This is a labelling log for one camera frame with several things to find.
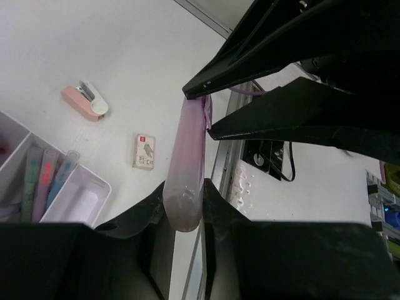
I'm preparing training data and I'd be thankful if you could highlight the white compartment organizer box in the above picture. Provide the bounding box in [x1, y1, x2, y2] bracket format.
[1, 113, 111, 227]

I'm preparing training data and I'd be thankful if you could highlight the dark green pen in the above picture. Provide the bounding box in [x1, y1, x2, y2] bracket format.
[21, 147, 43, 222]

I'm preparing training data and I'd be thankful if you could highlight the purple highlighter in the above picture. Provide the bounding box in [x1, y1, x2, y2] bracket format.
[162, 95, 213, 233]

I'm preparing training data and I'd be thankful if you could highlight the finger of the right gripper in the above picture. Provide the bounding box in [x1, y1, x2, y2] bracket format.
[209, 77, 399, 163]
[182, 1, 399, 99]

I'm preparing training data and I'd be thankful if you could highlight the small white eraser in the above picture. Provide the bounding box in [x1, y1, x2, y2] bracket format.
[132, 134, 156, 171]

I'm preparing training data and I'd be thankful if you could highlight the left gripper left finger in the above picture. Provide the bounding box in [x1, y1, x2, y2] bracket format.
[1, 186, 175, 299]

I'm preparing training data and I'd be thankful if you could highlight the front aluminium rail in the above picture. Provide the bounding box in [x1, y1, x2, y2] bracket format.
[181, 0, 251, 300]

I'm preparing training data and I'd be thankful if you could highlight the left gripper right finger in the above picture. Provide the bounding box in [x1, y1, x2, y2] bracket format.
[203, 179, 397, 299]

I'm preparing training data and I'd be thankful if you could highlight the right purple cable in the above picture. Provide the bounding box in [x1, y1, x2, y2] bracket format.
[229, 79, 266, 96]

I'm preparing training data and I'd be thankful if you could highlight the blue pen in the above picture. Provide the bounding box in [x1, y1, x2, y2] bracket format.
[45, 150, 80, 211]

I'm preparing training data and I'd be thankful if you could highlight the pink pen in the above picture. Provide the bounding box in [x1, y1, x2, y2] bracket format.
[32, 149, 59, 223]

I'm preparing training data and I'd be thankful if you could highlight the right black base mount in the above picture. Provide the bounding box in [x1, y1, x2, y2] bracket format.
[241, 140, 296, 182]

